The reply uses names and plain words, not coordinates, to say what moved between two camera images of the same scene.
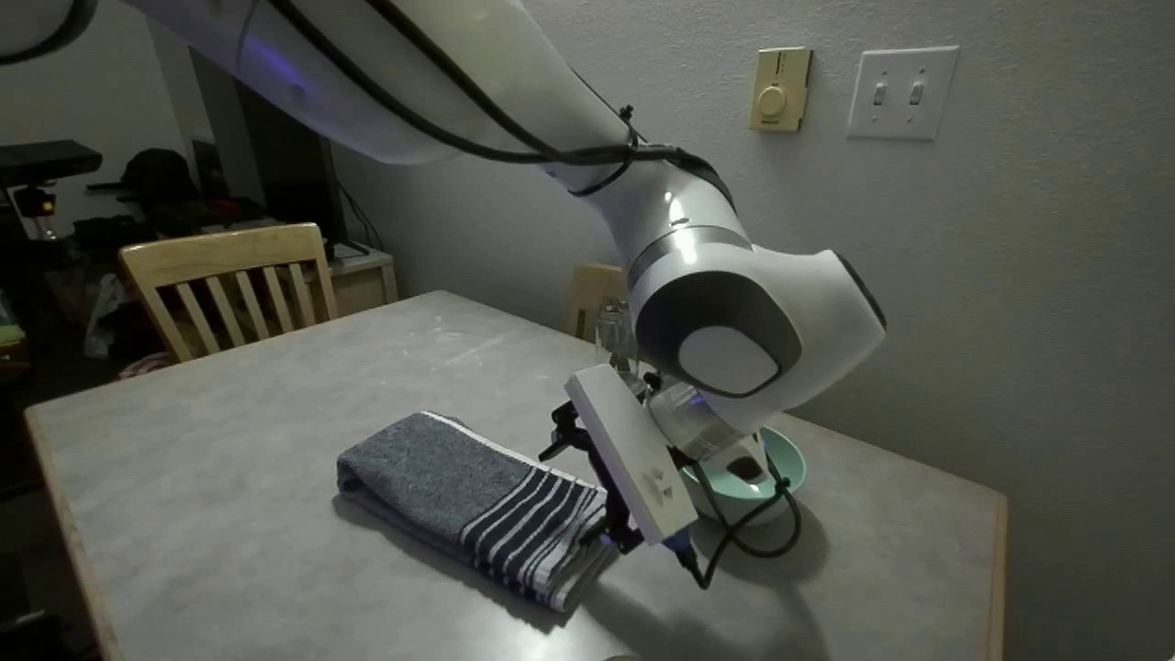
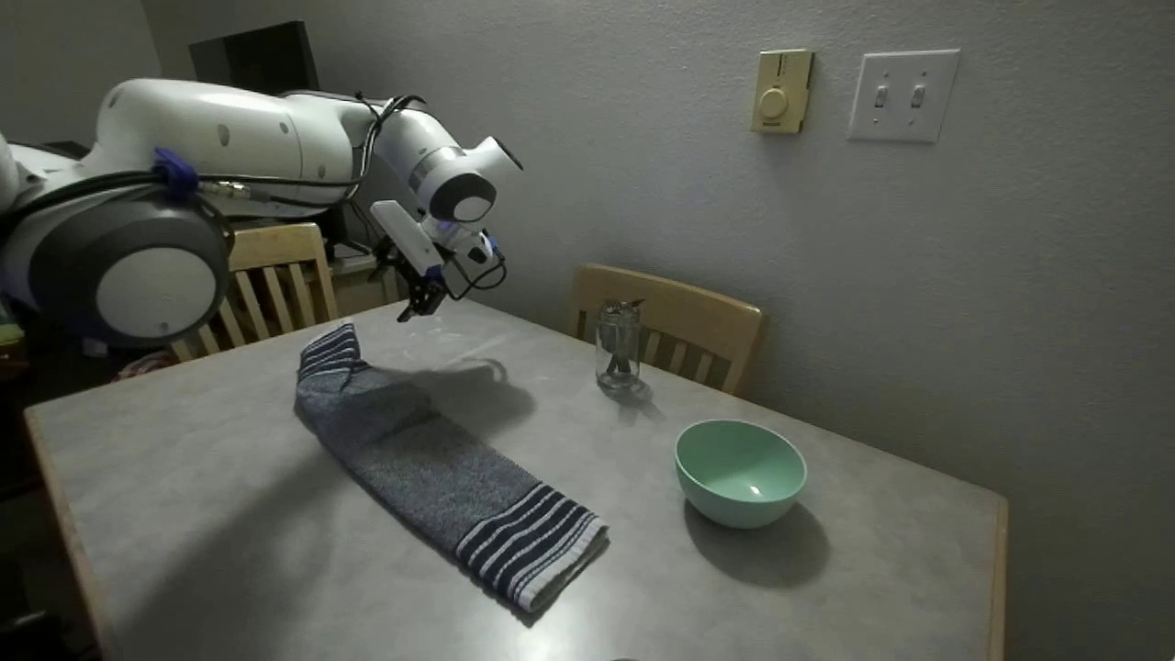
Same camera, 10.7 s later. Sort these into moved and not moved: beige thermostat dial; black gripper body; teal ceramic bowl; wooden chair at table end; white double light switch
Moved: black gripper body
Not moved: beige thermostat dial; wooden chair at table end; white double light switch; teal ceramic bowl
